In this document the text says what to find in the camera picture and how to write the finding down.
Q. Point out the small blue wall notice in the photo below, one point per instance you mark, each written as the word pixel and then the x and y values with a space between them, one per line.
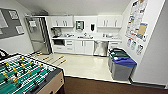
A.
pixel 129 42

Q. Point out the grey bulletin board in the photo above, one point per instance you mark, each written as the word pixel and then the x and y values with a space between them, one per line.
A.
pixel 11 31

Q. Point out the grey bin green lid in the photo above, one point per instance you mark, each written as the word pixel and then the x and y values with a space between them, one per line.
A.
pixel 115 54

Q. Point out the stainless steel refrigerator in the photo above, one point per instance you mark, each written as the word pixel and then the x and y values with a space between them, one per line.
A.
pixel 37 35

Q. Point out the stainless steel dishwasher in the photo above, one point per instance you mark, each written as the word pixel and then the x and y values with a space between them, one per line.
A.
pixel 100 48

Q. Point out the white sink base cabinet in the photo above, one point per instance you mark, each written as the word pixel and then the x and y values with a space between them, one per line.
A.
pixel 84 47

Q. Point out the grey bin blue lid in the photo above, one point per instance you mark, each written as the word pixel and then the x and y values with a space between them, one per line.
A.
pixel 122 70

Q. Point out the large colourful wall poster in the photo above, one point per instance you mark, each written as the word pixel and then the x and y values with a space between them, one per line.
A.
pixel 138 15

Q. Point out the green foosball table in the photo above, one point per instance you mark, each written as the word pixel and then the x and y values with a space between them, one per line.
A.
pixel 26 78

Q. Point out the grey bin black lid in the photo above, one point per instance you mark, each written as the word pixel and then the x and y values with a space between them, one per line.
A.
pixel 115 49

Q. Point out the white upper wall cabinet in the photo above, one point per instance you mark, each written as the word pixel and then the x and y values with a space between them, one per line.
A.
pixel 62 21
pixel 109 21

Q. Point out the small green wall notice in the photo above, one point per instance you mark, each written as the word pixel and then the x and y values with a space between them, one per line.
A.
pixel 133 45

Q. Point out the white paper sheet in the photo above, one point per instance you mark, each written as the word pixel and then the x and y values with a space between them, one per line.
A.
pixel 19 30
pixel 13 14
pixel 3 20

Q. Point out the small white wall notice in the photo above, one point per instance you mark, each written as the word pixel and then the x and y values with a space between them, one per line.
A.
pixel 139 49

